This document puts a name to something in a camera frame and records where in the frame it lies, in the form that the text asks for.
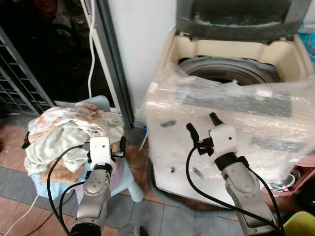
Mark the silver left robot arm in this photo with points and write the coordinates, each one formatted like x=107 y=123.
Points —
x=96 y=189

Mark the white floral cloth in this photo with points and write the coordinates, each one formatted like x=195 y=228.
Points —
x=59 y=115

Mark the pale green towel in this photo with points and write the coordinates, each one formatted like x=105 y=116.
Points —
x=61 y=140

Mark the grey washing machine lid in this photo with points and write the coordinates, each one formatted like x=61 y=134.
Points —
x=241 y=24

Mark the pink plastic basin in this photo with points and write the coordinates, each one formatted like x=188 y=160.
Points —
x=305 y=169

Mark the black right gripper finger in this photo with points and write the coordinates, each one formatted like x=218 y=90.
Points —
x=192 y=132
x=215 y=119

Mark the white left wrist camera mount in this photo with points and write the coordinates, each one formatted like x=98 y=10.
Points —
x=100 y=150

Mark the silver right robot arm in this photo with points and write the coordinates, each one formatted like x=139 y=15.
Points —
x=241 y=184

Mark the dark metal gate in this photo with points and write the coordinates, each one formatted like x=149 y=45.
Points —
x=19 y=81

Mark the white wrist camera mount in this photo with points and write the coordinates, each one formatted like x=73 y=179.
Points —
x=224 y=140
x=100 y=150

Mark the white cup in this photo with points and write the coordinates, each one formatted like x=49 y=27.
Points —
x=285 y=184

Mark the clear plastic film wrap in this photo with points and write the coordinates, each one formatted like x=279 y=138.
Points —
x=266 y=128

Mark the colourful teal patterned cloth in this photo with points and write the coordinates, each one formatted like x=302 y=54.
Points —
x=309 y=46

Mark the dark grey door frame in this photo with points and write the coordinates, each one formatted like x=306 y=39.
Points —
x=115 y=59

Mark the light blue plastic stool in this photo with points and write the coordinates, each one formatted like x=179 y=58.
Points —
x=135 y=184

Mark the beige top-load washing machine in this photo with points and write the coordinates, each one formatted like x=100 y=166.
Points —
x=167 y=147

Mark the yellow green plastic bin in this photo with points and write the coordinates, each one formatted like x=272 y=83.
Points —
x=301 y=226

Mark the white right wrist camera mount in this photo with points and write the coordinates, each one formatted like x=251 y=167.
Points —
x=224 y=140

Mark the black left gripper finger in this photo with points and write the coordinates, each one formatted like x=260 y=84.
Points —
x=123 y=144

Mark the grey washing machine drum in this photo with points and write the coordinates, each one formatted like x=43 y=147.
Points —
x=221 y=69

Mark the orange brown cloth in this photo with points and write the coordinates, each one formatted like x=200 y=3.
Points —
x=54 y=174

